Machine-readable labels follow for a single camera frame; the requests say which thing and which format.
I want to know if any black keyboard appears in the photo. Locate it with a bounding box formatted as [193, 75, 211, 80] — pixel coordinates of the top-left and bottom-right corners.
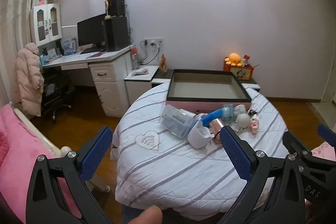
[80, 47, 105, 54]

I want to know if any black office chair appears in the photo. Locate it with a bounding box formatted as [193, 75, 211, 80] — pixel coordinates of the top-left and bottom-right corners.
[39, 67, 75, 123]

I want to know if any black power cable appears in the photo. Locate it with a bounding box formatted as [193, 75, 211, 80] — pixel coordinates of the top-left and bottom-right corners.
[139, 42, 160, 65]

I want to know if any pink box with black rim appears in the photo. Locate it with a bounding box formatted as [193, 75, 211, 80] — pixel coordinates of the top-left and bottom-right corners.
[166, 69, 252, 115]

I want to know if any blue tube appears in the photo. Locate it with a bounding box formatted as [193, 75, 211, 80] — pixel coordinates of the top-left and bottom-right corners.
[201, 109, 223, 128]

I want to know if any pink printed cloth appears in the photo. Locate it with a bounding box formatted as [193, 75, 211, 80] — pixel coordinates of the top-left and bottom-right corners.
[311, 141, 336, 161]

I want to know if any pink printed packet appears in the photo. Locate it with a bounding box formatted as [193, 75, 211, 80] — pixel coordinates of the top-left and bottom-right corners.
[249, 116, 259, 134]

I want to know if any white figurine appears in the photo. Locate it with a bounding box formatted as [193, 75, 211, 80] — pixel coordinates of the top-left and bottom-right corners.
[234, 113, 250, 132]

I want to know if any rose gold cylinder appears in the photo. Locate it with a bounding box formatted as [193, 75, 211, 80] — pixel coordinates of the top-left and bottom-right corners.
[210, 120, 226, 144]

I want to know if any black speaker box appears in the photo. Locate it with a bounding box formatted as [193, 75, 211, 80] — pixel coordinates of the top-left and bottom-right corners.
[106, 0, 126, 17]

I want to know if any bottle with orange cap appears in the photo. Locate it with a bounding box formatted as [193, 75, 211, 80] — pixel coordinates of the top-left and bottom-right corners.
[131, 48, 139, 70]

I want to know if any low black white cabinet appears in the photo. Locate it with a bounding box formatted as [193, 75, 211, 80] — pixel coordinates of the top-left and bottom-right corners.
[124, 66, 261, 114]

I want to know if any red printed storage box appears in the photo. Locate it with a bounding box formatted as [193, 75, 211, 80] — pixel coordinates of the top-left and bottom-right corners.
[223, 60, 254, 81]

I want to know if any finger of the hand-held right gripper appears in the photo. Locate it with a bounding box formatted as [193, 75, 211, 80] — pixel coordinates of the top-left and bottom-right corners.
[317, 124, 336, 147]
[282, 130, 315, 161]

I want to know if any clear blue jar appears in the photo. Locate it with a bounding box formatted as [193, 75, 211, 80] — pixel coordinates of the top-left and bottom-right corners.
[223, 103, 235, 125]

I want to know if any pink blanket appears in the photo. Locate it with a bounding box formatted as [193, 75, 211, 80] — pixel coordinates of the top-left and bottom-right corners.
[0, 105, 82, 216]

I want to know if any pink puffer jacket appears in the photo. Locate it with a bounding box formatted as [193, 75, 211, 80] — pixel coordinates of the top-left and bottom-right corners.
[14, 43, 45, 117]

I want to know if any white glass door cabinet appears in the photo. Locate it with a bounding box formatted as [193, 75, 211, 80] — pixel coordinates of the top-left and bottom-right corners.
[30, 3, 63, 47]

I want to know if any blue white box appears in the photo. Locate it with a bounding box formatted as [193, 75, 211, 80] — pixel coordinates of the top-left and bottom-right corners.
[60, 38, 78, 55]

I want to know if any white bed frame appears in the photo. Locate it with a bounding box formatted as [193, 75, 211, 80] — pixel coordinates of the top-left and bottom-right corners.
[13, 107, 71, 159]

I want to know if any white wall socket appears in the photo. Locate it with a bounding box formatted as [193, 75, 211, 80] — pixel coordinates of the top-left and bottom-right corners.
[143, 38, 164, 48]

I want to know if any orange snack packet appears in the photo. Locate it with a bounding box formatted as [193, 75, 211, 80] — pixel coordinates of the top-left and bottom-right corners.
[160, 54, 168, 73]

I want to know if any black computer monitor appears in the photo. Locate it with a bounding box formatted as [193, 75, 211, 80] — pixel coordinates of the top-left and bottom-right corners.
[77, 13, 107, 49]

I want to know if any white desk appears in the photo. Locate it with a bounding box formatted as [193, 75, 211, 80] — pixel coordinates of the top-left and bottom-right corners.
[41, 44, 133, 117]

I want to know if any clear pack of blue masks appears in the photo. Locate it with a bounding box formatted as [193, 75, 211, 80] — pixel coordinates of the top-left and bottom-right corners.
[159, 105, 197, 138]

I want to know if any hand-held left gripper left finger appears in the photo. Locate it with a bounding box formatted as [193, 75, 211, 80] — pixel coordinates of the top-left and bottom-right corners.
[26, 126, 113, 224]

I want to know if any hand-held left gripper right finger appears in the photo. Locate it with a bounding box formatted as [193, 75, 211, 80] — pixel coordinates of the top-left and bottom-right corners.
[219, 125, 306, 224]

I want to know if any beige curtain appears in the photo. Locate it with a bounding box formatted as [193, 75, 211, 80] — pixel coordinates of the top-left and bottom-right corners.
[0, 0, 50, 106]

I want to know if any black computer tower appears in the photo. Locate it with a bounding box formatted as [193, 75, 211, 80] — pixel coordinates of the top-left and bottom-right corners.
[104, 16, 131, 52]

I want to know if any orange octopus plush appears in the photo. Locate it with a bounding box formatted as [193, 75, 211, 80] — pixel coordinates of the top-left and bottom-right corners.
[224, 53, 243, 67]

